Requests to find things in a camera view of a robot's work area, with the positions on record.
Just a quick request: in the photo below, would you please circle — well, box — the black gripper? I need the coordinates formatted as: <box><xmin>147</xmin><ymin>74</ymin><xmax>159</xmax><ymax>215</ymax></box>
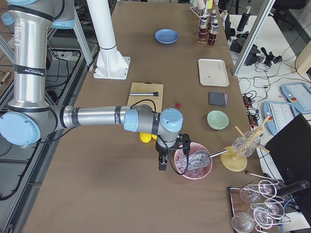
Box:
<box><xmin>155</xmin><ymin>133</ymin><xmax>191</xmax><ymax>170</ymax></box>

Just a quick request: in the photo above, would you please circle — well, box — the blue plate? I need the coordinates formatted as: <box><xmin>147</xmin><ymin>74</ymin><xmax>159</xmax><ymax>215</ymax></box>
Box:
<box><xmin>155</xmin><ymin>29</ymin><xmax>179</xmax><ymax>44</ymax></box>

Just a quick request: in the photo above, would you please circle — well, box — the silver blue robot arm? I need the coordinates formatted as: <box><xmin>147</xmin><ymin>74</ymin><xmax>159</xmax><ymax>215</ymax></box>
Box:
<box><xmin>0</xmin><ymin>0</ymin><xmax>190</xmax><ymax>170</ymax></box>

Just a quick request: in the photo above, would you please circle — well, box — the pink bowl with ice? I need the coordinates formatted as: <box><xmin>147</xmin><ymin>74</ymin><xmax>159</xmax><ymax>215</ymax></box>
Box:
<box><xmin>174</xmin><ymin>142</ymin><xmax>213</xmax><ymax>180</ymax></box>

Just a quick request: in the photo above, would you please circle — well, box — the steel ice scoop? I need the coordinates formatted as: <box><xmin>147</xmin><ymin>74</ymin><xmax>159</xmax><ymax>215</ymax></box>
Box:
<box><xmin>188</xmin><ymin>149</ymin><xmax>227</xmax><ymax>170</ymax></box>

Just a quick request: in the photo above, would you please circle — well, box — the green bowl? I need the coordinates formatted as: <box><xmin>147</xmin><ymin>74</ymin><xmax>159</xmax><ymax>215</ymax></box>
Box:
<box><xmin>207</xmin><ymin>110</ymin><xmax>229</xmax><ymax>130</ymax></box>

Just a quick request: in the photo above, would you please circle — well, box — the wooden cup stand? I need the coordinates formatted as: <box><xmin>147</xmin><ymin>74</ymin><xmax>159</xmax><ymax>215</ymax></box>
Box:
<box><xmin>220</xmin><ymin>116</ymin><xmax>273</xmax><ymax>172</ymax></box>

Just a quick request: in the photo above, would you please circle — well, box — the wooden cutting board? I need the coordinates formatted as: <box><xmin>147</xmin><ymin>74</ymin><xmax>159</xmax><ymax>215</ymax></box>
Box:
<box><xmin>127</xmin><ymin>83</ymin><xmax>164</xmax><ymax>112</ymax></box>

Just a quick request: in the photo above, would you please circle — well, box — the clear glass mug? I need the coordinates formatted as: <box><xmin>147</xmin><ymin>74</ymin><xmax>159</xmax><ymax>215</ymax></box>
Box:
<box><xmin>232</xmin><ymin>131</ymin><xmax>261</xmax><ymax>157</ymax></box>

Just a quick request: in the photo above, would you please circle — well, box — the grey folded cloth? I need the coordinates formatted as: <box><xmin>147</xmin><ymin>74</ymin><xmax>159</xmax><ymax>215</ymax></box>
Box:
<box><xmin>208</xmin><ymin>91</ymin><xmax>228</xmax><ymax>107</ymax></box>

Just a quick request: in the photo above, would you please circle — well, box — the wine glass rack tray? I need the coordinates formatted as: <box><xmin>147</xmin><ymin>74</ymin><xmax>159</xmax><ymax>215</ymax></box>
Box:
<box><xmin>228</xmin><ymin>179</ymin><xmax>291</xmax><ymax>233</ymax></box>

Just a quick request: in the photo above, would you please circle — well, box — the orange power strip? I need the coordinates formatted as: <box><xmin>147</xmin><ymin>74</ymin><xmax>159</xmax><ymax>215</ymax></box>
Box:
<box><xmin>242</xmin><ymin>95</ymin><xmax>260</xmax><ymax>127</ymax></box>

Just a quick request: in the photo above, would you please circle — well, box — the cream rectangular tray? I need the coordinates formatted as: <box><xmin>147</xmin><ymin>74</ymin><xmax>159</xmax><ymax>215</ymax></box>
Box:
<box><xmin>198</xmin><ymin>59</ymin><xmax>229</xmax><ymax>87</ymax></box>

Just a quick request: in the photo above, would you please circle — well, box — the black monitor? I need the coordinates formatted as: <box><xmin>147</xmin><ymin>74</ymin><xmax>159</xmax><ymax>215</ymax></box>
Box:
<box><xmin>265</xmin><ymin>114</ymin><xmax>311</xmax><ymax>182</ymax></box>

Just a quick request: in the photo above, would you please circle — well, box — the blue teach pendant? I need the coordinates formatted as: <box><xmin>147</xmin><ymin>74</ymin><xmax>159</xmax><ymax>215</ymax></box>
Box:
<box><xmin>280</xmin><ymin>83</ymin><xmax>311</xmax><ymax>114</ymax></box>
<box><xmin>262</xmin><ymin>101</ymin><xmax>298</xmax><ymax>135</ymax></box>

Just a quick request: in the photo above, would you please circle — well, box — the dark drink bottle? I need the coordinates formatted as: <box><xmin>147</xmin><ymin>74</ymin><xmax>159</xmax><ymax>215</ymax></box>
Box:
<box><xmin>197</xmin><ymin>15</ymin><xmax>208</xmax><ymax>42</ymax></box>
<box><xmin>209</xmin><ymin>9</ymin><xmax>216</xmax><ymax>24</ymax></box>
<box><xmin>207</xmin><ymin>19</ymin><xmax>218</xmax><ymax>45</ymax></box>

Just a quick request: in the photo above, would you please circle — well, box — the black thermos bottle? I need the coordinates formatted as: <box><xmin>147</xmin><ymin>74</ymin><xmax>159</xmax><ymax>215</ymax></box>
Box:
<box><xmin>237</xmin><ymin>6</ymin><xmax>252</xmax><ymax>32</ymax></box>

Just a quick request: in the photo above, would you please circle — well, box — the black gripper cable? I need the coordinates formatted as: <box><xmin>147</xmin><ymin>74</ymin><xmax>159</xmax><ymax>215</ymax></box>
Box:
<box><xmin>130</xmin><ymin>99</ymin><xmax>191</xmax><ymax>176</ymax></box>

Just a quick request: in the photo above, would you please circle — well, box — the copper wire bottle rack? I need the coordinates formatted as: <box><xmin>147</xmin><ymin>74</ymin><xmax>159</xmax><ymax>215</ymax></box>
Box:
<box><xmin>196</xmin><ymin>15</ymin><xmax>219</xmax><ymax>45</ymax></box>

